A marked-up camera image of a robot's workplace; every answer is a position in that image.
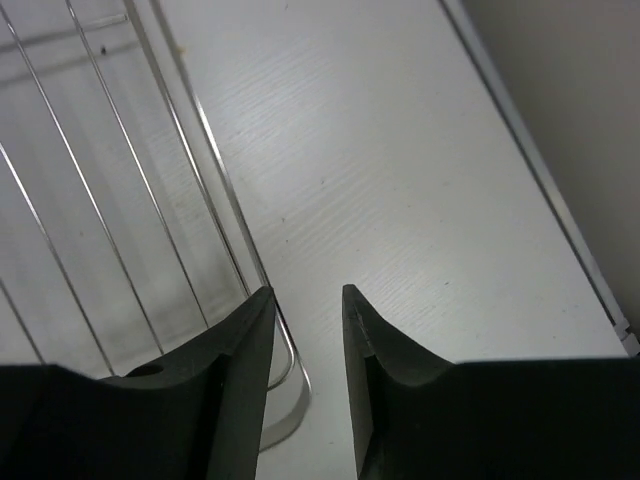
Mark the metal wire dish rack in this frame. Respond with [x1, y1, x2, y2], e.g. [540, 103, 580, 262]
[0, 0, 314, 451]

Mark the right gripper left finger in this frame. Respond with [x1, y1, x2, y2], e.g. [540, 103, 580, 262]
[1, 287, 275, 479]

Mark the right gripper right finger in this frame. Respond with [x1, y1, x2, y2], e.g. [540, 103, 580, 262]
[342, 285, 639, 479]

